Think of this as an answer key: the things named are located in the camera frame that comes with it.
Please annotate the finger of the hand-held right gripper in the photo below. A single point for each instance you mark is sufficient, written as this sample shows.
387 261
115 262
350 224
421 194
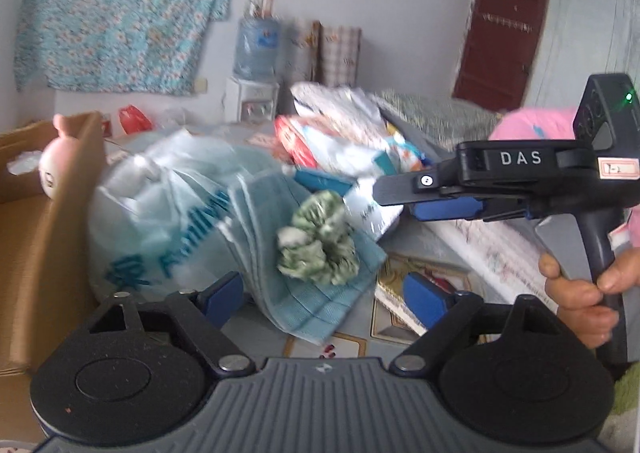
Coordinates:
400 188
450 209

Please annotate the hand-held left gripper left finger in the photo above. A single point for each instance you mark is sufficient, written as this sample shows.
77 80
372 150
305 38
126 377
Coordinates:
220 297

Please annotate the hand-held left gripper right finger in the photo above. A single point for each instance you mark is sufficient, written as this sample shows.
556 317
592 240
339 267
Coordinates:
425 299

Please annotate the white teal cotton swab packet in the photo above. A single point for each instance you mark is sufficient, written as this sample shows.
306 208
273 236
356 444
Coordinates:
370 218

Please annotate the blue tissue pack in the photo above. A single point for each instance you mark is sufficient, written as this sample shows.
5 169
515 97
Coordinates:
320 181

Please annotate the light blue checked towel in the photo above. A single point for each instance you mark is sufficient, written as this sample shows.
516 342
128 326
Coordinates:
310 315

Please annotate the green patterned scrunchie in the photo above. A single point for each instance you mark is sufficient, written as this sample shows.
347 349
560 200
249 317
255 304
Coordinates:
315 238

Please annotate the brown cardboard box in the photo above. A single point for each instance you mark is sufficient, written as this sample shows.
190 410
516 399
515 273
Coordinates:
45 243

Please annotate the person's right hand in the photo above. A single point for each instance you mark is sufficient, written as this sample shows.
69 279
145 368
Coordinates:
575 318

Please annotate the pink pillow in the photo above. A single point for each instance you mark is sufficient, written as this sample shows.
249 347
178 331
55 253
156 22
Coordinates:
535 125

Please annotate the colourful plastic packet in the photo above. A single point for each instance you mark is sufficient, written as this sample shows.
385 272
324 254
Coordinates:
407 150

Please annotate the dark grey cloth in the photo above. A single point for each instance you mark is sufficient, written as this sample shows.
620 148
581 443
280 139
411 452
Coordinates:
425 143

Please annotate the white and blue packet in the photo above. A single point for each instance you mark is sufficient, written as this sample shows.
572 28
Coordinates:
350 153

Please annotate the grey floral pillow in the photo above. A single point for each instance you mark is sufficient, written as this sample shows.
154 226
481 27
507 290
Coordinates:
440 115

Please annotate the printed blue mat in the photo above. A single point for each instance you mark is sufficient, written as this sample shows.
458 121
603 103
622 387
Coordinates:
345 350

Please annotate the translucent white plastic bag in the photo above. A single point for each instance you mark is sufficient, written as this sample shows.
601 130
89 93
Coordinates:
150 213

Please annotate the dark red door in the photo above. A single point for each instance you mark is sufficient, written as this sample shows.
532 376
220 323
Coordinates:
500 38

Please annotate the floral wallpaper roll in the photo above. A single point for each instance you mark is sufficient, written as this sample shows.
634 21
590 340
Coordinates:
300 50

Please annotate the white water dispenser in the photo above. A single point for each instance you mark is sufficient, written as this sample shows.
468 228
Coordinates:
250 100

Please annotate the red plastic bag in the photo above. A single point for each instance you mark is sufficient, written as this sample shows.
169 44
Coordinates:
134 119

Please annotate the blue water jug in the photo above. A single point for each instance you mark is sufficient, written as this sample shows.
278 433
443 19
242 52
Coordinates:
257 48

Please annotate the pink and white plush toy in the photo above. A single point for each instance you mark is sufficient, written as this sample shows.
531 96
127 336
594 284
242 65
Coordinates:
55 163

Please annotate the crumpled white plastic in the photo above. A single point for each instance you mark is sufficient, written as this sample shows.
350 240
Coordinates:
22 163

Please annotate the teal floral hanging cloth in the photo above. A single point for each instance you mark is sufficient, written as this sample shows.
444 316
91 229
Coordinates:
115 13

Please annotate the wall socket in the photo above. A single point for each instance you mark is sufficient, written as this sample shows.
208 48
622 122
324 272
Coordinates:
200 86

